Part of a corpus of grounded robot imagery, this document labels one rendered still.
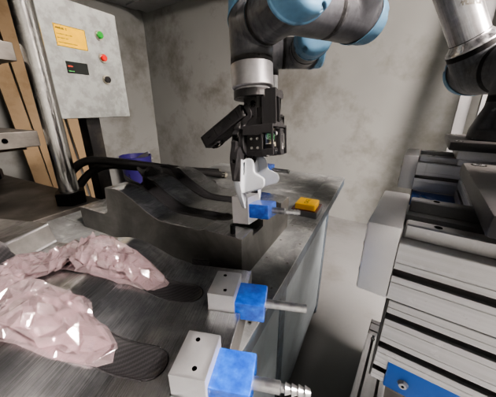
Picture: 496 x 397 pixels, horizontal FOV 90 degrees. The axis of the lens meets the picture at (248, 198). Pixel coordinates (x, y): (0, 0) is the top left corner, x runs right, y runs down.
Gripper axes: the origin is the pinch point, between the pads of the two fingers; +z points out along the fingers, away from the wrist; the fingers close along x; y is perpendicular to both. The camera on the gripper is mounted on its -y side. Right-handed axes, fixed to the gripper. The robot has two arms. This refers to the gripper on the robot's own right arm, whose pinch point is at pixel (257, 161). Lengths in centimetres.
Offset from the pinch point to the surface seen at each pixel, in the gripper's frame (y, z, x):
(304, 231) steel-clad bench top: 19.3, 15.0, -10.9
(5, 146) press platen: -67, -5, -37
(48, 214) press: -58, 16, -35
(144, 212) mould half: -10.1, 5.6, -36.1
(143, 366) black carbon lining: 15, 10, -59
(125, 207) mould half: -16.3, 5.6, -36.1
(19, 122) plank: -274, -3, 48
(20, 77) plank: -281, -44, 62
